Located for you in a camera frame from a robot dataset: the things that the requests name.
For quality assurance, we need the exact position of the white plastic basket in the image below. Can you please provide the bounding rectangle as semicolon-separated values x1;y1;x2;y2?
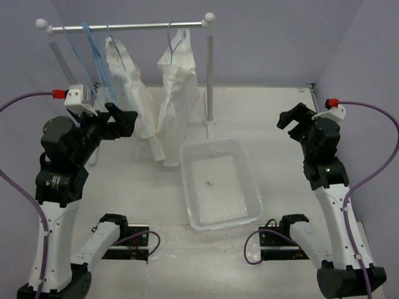
180;137;264;231

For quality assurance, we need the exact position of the blue wire hanger bundle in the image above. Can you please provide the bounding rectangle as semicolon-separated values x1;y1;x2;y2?
61;22;120;108

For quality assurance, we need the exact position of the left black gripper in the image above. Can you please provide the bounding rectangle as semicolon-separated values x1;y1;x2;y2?
70;101;138;163

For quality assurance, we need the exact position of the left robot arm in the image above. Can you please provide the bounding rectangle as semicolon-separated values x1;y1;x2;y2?
17;103;138;298

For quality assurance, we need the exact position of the blue wire hanger with skirt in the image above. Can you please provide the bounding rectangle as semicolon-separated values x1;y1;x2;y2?
105;22;127;72

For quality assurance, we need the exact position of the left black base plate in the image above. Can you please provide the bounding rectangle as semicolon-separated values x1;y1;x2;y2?
102;234;149;262

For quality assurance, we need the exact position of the white ruffled skirt left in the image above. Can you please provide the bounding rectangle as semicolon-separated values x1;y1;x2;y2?
104;37;165;161

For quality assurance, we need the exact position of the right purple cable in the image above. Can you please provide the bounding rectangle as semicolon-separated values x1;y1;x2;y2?
244;98;399;299

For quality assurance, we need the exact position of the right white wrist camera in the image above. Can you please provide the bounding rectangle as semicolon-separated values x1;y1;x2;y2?
312;104;346;123

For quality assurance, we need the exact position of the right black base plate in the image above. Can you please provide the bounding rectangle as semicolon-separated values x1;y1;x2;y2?
259;232;309;261

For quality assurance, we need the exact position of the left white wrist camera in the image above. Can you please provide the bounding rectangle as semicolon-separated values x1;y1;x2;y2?
64;84;97;116

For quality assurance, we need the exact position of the white metal clothes rack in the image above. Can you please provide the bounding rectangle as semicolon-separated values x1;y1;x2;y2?
35;12;215;138

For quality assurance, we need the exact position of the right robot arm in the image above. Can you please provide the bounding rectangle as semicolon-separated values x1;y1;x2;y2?
277;103;387;298

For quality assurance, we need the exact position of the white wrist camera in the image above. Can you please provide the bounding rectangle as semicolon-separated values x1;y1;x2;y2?
312;104;346;123
64;84;97;116

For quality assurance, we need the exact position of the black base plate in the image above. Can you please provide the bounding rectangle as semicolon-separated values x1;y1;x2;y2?
259;232;309;261
102;234;149;262

